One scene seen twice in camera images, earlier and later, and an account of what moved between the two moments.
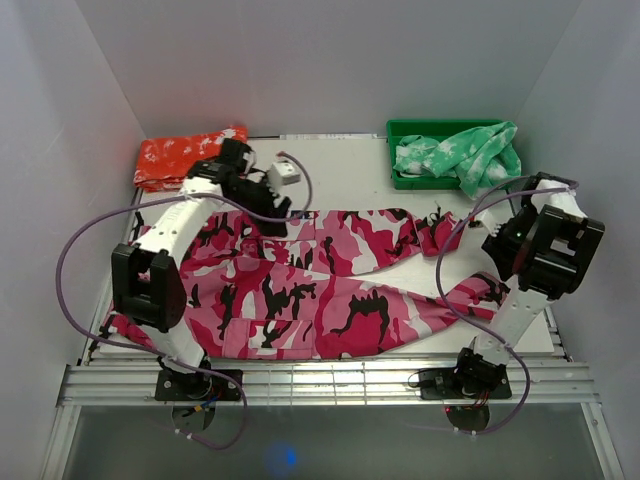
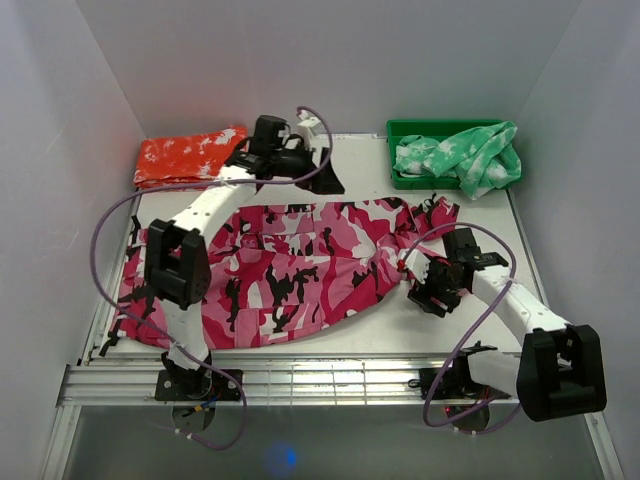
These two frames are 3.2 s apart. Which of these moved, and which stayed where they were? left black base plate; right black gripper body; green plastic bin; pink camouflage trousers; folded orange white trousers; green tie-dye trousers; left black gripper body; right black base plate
Moved: pink camouflage trousers; right black gripper body; left black gripper body
Stayed: green tie-dye trousers; folded orange white trousers; left black base plate; green plastic bin; right black base plate
